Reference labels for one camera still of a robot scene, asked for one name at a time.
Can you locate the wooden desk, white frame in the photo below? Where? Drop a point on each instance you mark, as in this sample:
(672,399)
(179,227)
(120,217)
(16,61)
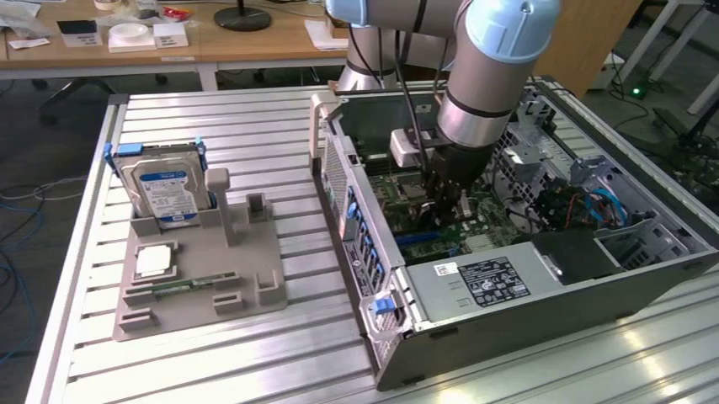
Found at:
(252,50)

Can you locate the blue case release latch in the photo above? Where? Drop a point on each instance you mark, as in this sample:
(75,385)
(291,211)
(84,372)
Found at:
(381,306)

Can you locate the dark grey open PC case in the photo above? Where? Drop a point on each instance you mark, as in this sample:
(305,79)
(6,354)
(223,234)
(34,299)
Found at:
(505,320)

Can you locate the black round lamp base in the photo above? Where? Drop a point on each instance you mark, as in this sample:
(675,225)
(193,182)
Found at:
(243,19)

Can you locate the grey plastic parts rack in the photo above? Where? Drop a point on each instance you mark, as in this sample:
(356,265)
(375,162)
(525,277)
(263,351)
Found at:
(224,269)

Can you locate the white paper card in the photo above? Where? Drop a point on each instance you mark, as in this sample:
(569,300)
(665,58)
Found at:
(29,43)

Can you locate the blue expansion slot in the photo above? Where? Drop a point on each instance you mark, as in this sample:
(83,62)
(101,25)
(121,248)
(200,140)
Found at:
(416,240)

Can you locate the hard disk, blue carrier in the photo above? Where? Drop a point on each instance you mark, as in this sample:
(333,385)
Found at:
(163,189)

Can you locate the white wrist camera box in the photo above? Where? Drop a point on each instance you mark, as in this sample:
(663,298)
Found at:
(405,147)

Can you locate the white booklet stack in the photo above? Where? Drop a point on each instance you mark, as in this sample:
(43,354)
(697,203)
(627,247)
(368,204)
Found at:
(323,35)

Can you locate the green motherboard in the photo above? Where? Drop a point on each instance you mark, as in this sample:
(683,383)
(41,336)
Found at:
(483,235)

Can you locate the CPU socket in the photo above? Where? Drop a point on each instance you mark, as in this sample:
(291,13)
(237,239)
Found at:
(407,185)

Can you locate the red small packet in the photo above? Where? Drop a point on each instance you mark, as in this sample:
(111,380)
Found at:
(175,13)

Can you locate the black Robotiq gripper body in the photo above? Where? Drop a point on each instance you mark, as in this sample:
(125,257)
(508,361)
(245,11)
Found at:
(457,164)

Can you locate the silver square CPU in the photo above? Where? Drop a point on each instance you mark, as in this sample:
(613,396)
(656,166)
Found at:
(153,261)

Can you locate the beige tape roll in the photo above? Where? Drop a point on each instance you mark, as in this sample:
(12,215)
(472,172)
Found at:
(107,4)

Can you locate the green RAM stick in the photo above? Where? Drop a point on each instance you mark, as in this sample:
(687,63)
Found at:
(180,286)

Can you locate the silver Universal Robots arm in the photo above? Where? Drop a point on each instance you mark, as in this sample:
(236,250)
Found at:
(488,76)

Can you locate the metal disk bay cage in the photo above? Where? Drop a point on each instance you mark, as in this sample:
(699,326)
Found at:
(533,168)

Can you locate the white box, black lid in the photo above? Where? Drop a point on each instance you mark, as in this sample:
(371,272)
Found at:
(80,33)

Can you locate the grey power supply, black label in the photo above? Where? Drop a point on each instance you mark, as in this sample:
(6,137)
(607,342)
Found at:
(477,286)

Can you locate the brown wooden cabinet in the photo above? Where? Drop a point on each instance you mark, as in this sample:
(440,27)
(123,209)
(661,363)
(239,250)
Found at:
(595,42)

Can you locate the plain white labelled box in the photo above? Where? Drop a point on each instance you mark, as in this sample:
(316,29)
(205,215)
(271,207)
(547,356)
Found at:
(169,35)

